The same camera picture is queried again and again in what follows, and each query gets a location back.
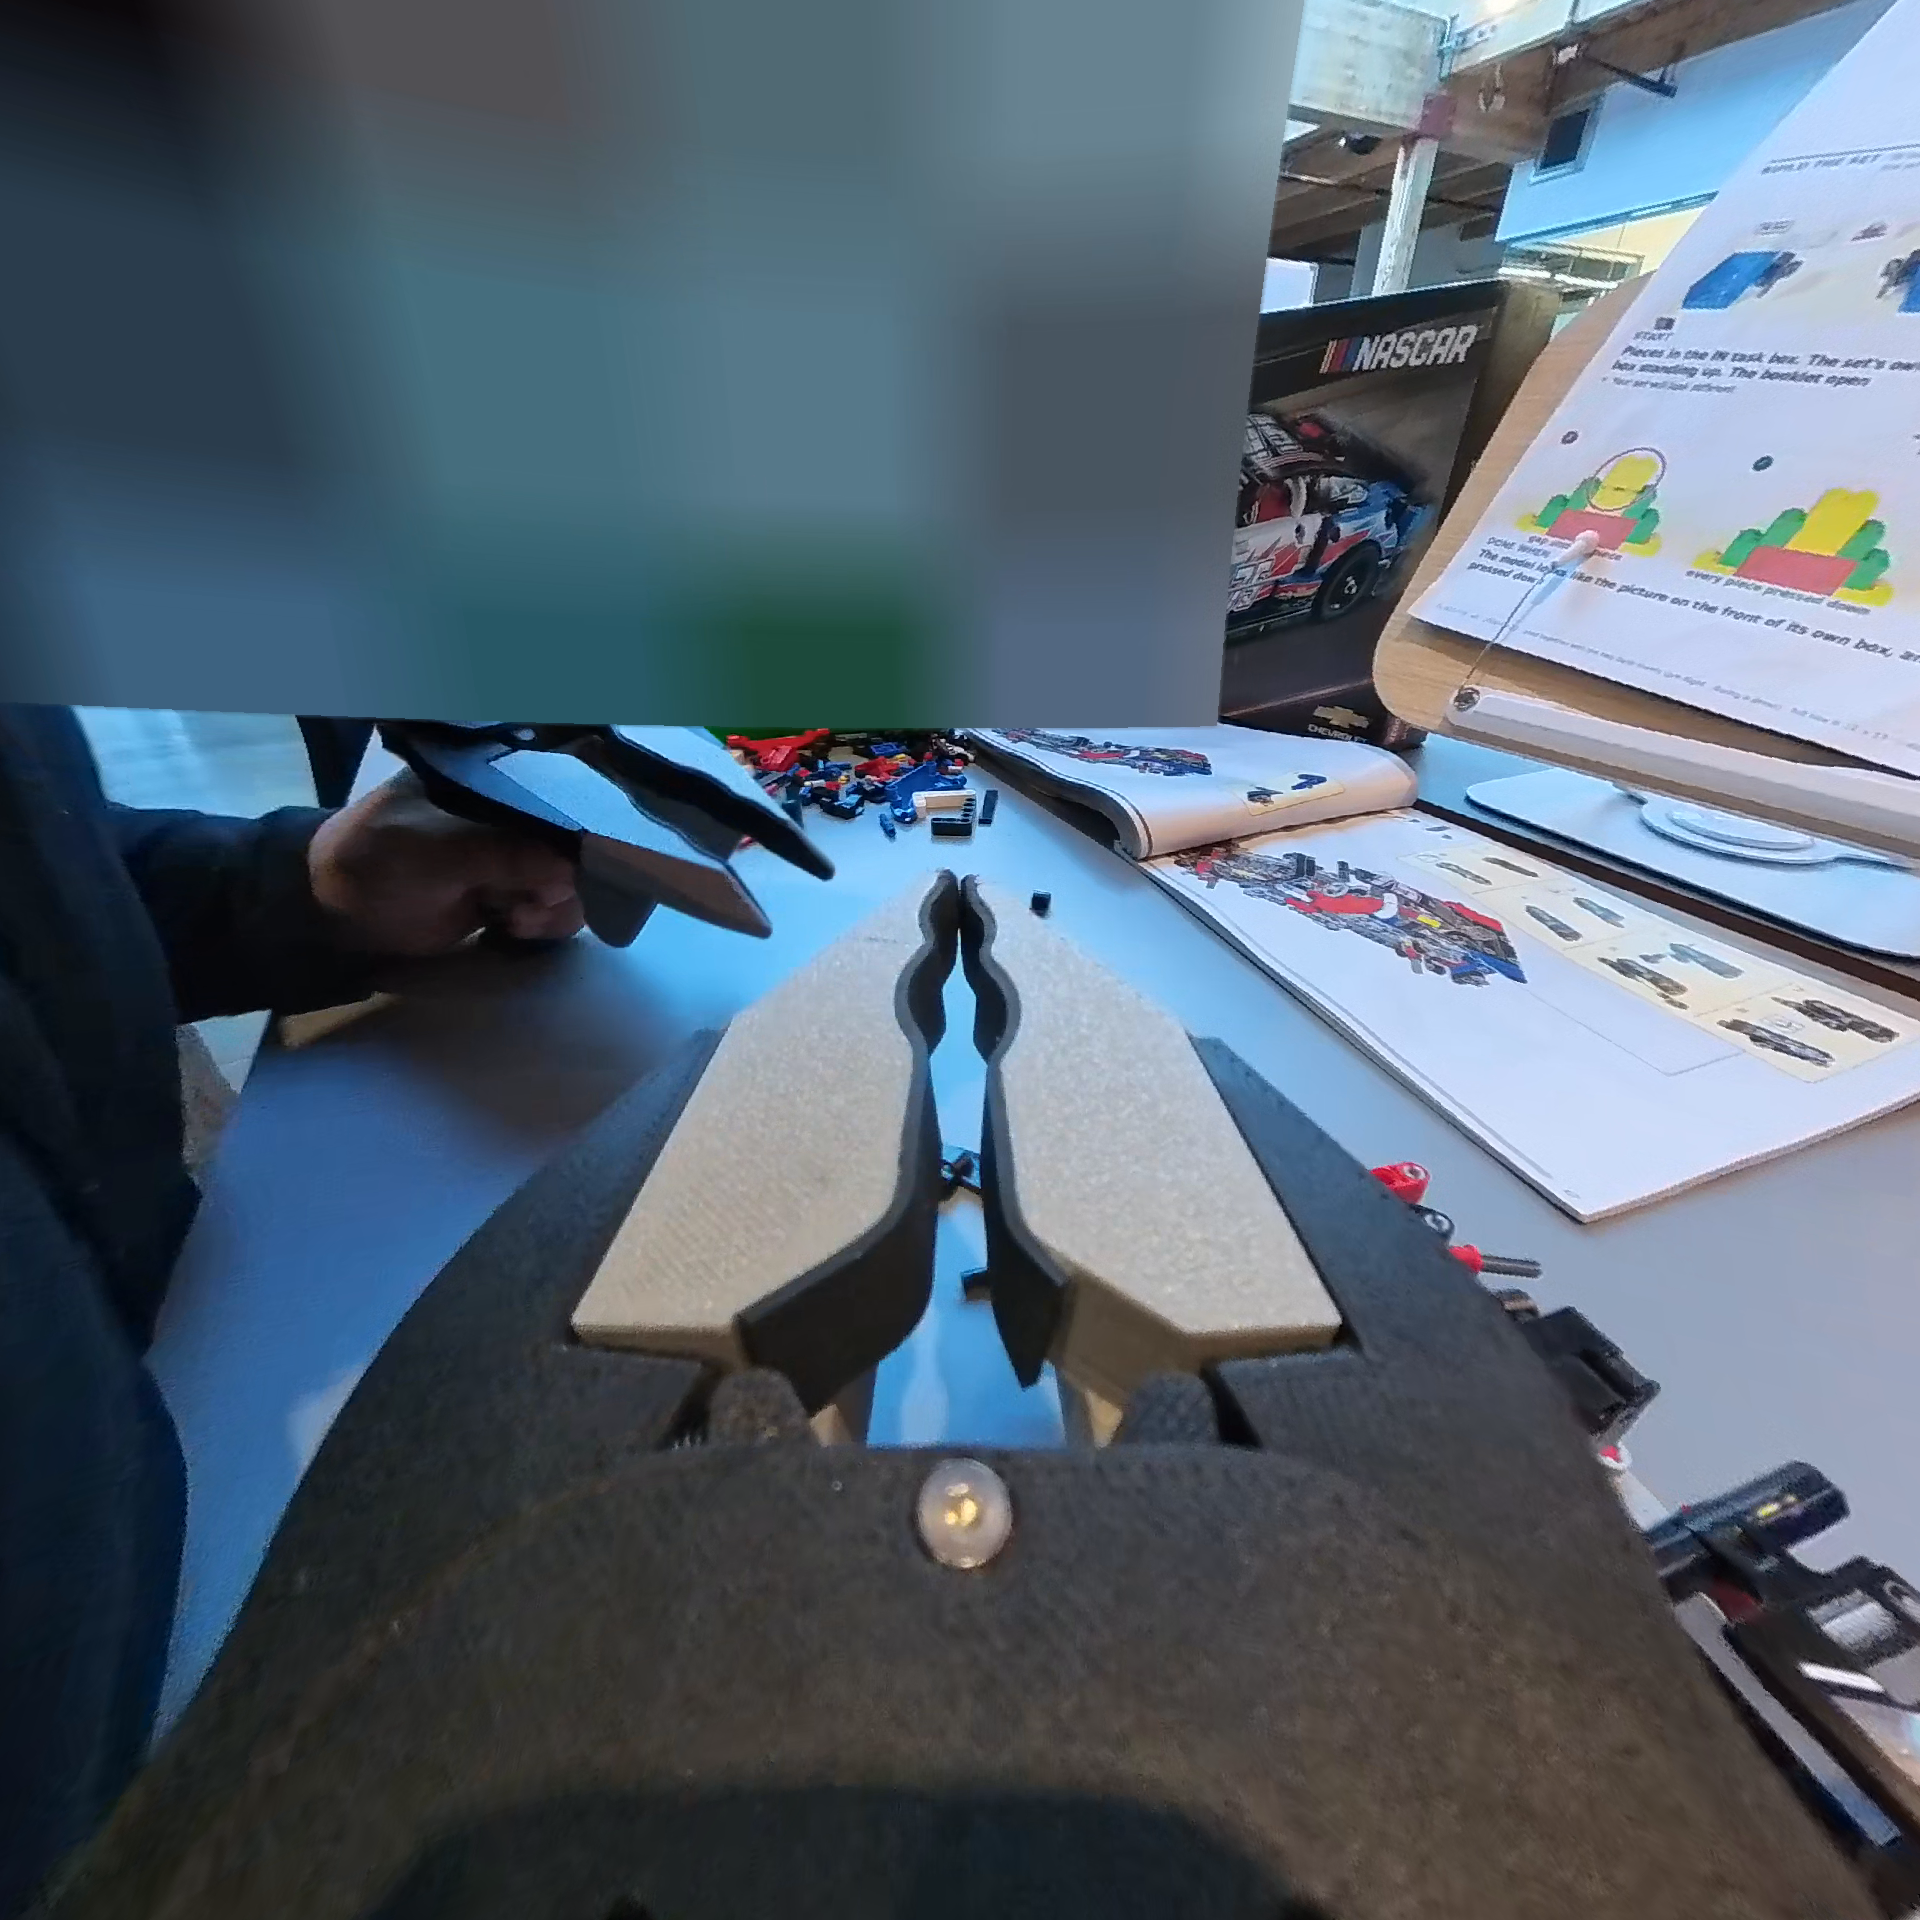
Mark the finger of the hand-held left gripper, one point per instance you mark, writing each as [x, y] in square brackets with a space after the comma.
[674, 891]
[600, 787]

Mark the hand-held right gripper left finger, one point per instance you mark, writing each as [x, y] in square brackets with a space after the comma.
[765, 1184]

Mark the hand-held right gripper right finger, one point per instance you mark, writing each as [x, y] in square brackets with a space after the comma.
[1155, 1184]

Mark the small black red brick assembly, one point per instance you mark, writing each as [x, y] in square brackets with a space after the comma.
[955, 1167]

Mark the pile of toy bricks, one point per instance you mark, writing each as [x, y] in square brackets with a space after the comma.
[885, 779]

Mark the person's left forearm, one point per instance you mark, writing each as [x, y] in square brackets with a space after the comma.
[211, 901]

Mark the grey desk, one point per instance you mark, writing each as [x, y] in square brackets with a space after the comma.
[450, 1109]

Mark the person's left hand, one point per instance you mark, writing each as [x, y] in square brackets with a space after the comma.
[421, 879]

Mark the open instruction booklet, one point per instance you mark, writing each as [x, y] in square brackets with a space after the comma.
[1575, 1079]

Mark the partly built toy car model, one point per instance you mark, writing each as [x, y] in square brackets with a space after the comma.
[1589, 1364]

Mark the person's dark clothing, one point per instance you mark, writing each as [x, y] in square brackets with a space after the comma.
[77, 1349]

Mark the toy race car set box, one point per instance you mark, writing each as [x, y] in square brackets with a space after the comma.
[1350, 450]

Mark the printed instruction sheet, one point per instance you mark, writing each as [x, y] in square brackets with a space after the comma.
[1725, 493]

